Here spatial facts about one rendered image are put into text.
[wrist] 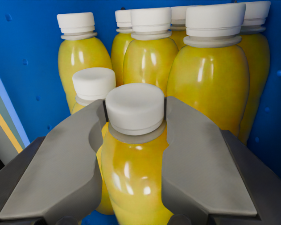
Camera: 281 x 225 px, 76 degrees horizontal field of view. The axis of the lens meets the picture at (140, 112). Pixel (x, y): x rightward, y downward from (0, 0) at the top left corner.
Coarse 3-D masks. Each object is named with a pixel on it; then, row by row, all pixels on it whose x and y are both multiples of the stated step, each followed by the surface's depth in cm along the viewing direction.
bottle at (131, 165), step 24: (120, 144) 12; (144, 144) 12; (168, 144) 12; (120, 168) 12; (144, 168) 12; (120, 192) 13; (144, 192) 12; (120, 216) 16; (144, 216) 14; (168, 216) 16
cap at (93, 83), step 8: (80, 72) 17; (88, 72) 17; (96, 72) 17; (104, 72) 17; (112, 72) 17; (80, 80) 15; (88, 80) 15; (96, 80) 15; (104, 80) 15; (112, 80) 16; (80, 88) 16; (88, 88) 15; (96, 88) 15; (104, 88) 16; (112, 88) 17; (80, 96) 16; (88, 96) 16; (96, 96) 16; (104, 96) 16
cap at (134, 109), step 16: (112, 96) 12; (128, 96) 12; (144, 96) 11; (160, 96) 11; (112, 112) 11; (128, 112) 10; (144, 112) 10; (160, 112) 11; (128, 128) 11; (144, 128) 11
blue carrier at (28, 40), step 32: (0, 0) 16; (32, 0) 19; (64, 0) 22; (96, 0) 24; (128, 0) 25; (160, 0) 25; (192, 0) 24; (224, 0) 22; (256, 0) 19; (0, 32) 17; (32, 32) 20; (0, 64) 17; (32, 64) 20; (32, 96) 21; (64, 96) 25; (32, 128) 21; (256, 128) 22; (96, 224) 23
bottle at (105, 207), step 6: (78, 96) 17; (78, 102) 17; (84, 102) 16; (90, 102) 16; (78, 108) 17; (102, 132) 17; (102, 186) 20; (102, 192) 21; (102, 198) 22; (108, 198) 21; (102, 204) 22; (108, 204) 22; (96, 210) 24; (102, 210) 23; (108, 210) 23
